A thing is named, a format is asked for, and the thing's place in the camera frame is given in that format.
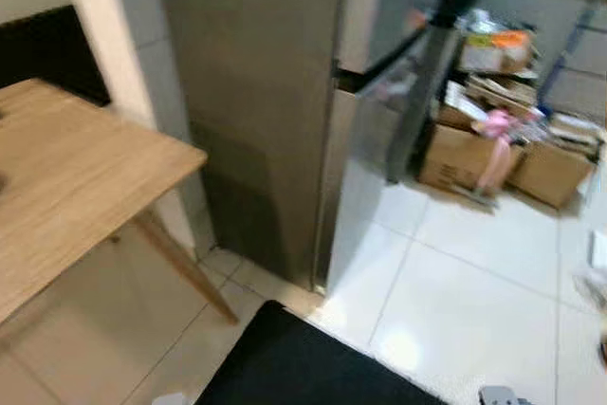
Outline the grey fridge door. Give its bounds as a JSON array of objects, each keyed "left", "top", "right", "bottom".
[{"left": 318, "top": 26, "right": 461, "bottom": 294}]

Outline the silver grey fridge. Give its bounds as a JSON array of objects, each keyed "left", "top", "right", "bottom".
[{"left": 155, "top": 0, "right": 461, "bottom": 294}]

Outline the brown cardboard box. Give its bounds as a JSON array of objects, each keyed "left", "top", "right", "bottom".
[
  {"left": 510, "top": 138, "right": 598, "bottom": 211},
  {"left": 417, "top": 123, "right": 524, "bottom": 199}
]

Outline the small white box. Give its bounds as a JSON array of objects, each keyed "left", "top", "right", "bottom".
[{"left": 586, "top": 230, "right": 607, "bottom": 273}]

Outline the flat cardboard stack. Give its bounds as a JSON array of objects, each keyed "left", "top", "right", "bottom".
[{"left": 441, "top": 73, "right": 546, "bottom": 133}]

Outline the grey counter cabinet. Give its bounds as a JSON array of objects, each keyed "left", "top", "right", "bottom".
[{"left": 474, "top": 0, "right": 607, "bottom": 121}]

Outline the cardboard box with orange label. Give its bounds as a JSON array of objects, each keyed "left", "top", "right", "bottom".
[{"left": 458, "top": 28, "right": 538, "bottom": 77}]

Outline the grey freezer door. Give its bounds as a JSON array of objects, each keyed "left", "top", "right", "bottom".
[{"left": 337, "top": 0, "right": 456, "bottom": 74}]

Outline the black floor mat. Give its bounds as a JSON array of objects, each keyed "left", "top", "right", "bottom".
[{"left": 194, "top": 299, "right": 447, "bottom": 405}]

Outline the wooden table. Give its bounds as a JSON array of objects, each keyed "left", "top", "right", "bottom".
[{"left": 0, "top": 78, "right": 240, "bottom": 327}]

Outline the black wheeled cabinet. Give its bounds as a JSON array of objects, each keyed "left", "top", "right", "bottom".
[{"left": 0, "top": 5, "right": 113, "bottom": 107}]

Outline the blue mop handle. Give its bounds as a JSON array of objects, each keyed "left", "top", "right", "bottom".
[{"left": 539, "top": 7, "right": 594, "bottom": 107}]

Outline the pink string roll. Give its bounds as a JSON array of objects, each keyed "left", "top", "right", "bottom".
[{"left": 472, "top": 107, "right": 521, "bottom": 199}]

